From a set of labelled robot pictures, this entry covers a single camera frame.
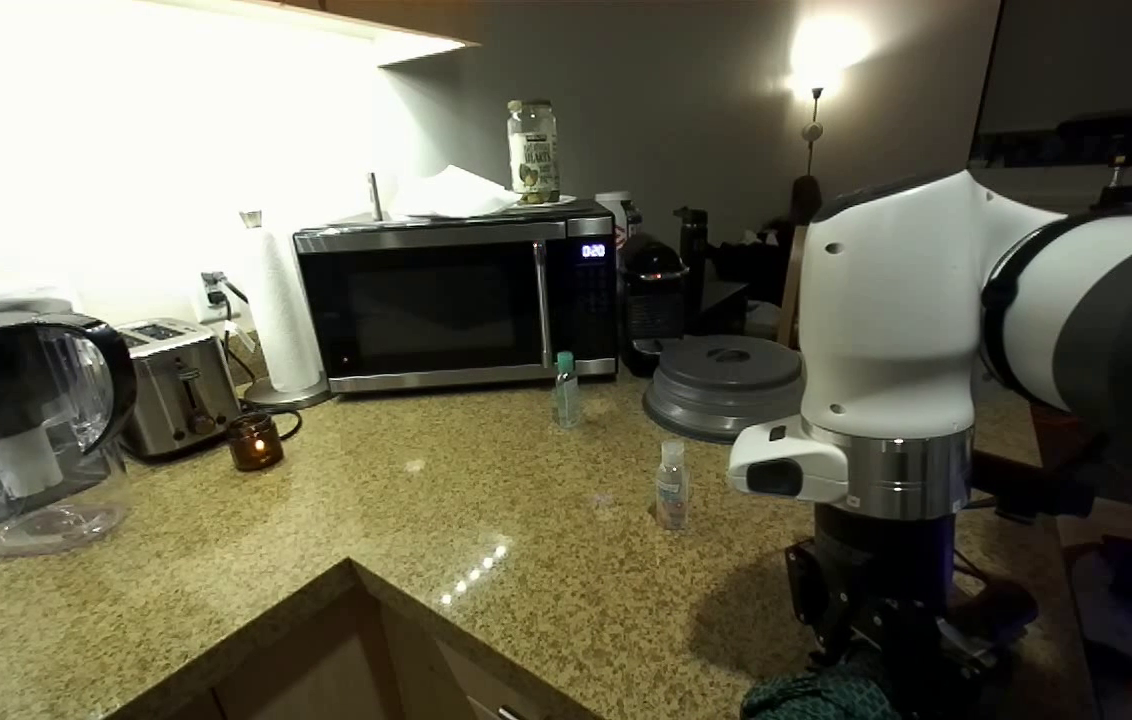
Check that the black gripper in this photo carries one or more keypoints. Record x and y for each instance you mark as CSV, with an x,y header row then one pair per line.
x,y
883,599

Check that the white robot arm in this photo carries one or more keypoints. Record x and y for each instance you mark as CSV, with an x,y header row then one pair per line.
x,y
909,302

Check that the water filter pitcher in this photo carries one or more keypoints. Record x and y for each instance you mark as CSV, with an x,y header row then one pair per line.
x,y
67,393

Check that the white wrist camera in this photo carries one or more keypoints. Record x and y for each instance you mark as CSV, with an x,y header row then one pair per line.
x,y
787,462

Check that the glass jar on microwave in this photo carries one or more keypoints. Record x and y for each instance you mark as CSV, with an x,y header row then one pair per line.
x,y
532,149

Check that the brown cabinet corner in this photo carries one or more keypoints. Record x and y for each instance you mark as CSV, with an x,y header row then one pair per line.
x,y
349,645

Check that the white paper on microwave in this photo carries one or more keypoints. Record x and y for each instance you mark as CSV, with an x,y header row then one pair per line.
x,y
450,192

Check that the paper towel roll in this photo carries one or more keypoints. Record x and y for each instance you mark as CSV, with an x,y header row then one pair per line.
x,y
277,315

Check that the clear bottle white cap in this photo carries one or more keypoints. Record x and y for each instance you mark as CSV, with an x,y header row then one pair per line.
x,y
674,487

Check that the lit floor lamp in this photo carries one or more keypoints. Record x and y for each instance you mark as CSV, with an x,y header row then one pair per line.
x,y
820,54

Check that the grey plastic plate cover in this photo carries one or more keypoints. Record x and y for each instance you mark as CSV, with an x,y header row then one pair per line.
x,y
716,386

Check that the clear bottle green cap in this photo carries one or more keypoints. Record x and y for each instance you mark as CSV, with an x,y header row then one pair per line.
x,y
564,391

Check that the silver toaster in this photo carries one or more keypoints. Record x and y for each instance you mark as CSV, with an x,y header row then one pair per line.
x,y
182,391

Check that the black stainless microwave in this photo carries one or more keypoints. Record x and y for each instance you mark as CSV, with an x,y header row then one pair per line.
x,y
460,302

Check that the black coffee maker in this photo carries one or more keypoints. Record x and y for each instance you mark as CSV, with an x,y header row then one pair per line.
x,y
655,302

